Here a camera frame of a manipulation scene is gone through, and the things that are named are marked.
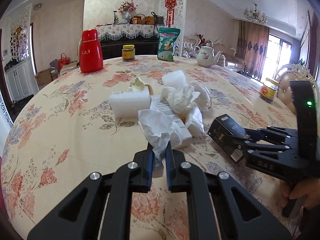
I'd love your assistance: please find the person's right hand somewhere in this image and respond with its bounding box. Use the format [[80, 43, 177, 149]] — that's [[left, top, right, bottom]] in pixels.
[[279, 178, 320, 210]]

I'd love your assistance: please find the white printed paper box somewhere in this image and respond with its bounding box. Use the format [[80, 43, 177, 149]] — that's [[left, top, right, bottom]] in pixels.
[[150, 95, 193, 150]]

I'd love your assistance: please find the thin white tissue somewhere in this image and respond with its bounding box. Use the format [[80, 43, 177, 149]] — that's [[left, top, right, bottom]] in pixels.
[[138, 109, 172, 167]]

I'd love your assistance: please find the black product box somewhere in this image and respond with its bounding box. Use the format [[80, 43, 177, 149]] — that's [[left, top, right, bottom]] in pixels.
[[208, 114, 252, 163]]

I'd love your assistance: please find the beige upholstered chair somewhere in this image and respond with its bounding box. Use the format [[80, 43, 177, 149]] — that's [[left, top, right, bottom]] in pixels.
[[274, 63, 320, 114]]

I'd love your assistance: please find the green snack bag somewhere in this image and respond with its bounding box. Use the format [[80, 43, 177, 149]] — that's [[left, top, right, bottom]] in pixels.
[[157, 27, 181, 62]]

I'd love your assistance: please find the chandelier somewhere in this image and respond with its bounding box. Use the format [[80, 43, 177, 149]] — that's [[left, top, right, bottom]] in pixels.
[[244, 3, 268, 24]]

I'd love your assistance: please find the black piano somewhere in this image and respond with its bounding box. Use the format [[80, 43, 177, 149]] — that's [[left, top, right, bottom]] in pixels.
[[100, 35, 161, 61]]

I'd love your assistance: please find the red handbag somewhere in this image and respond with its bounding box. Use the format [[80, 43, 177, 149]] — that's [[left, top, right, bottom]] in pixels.
[[57, 53, 71, 69]]

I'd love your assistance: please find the floral lace piano cover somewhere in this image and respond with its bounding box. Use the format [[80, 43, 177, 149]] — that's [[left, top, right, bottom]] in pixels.
[[95, 24, 158, 41]]

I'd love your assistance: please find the white ornate sofa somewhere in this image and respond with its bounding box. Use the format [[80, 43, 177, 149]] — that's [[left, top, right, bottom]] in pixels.
[[182, 36, 243, 69]]

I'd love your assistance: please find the white floral teapot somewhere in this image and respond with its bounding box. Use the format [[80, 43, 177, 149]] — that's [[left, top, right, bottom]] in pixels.
[[195, 43, 222, 68]]

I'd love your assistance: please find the white tissue pack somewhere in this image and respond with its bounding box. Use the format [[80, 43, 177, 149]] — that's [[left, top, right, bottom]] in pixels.
[[185, 106, 204, 137]]

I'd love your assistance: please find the cardboard box on floor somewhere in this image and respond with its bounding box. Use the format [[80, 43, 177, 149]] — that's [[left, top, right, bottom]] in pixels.
[[35, 69, 52, 87]]

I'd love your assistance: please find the yellow lid sauce jar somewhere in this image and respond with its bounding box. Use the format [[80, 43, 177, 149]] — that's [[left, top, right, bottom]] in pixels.
[[122, 44, 135, 61]]

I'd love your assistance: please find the brown curtain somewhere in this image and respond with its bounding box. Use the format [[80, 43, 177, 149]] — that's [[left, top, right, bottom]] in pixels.
[[236, 21, 270, 81]]

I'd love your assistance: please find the large white foam sheet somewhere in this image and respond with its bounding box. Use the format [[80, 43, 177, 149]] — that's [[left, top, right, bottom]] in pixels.
[[108, 88, 151, 119]]

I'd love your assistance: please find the pink flower vase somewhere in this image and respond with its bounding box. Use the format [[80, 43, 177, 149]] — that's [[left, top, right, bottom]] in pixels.
[[118, 0, 138, 24]]

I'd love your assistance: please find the crumpled cream wrapper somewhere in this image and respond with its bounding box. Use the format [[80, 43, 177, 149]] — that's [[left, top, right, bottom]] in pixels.
[[129, 77, 153, 95]]

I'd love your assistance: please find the wicker basket on piano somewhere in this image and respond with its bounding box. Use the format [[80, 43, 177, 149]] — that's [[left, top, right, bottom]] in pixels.
[[130, 14, 155, 25]]

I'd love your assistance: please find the red thermos bottle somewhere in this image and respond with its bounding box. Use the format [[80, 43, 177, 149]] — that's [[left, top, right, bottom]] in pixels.
[[79, 29, 103, 74]]

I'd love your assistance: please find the red chinese knot ornament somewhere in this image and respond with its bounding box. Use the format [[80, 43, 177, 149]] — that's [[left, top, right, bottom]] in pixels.
[[164, 0, 177, 28]]

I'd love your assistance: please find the black handbag on piano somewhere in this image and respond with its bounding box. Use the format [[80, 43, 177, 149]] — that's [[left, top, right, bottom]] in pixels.
[[151, 11, 165, 25]]

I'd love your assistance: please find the white low cabinet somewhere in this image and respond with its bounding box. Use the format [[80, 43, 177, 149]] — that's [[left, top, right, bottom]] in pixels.
[[5, 57, 39, 101]]

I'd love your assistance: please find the small white foam block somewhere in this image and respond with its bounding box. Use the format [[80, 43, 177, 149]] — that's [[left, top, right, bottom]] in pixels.
[[162, 70, 187, 88]]

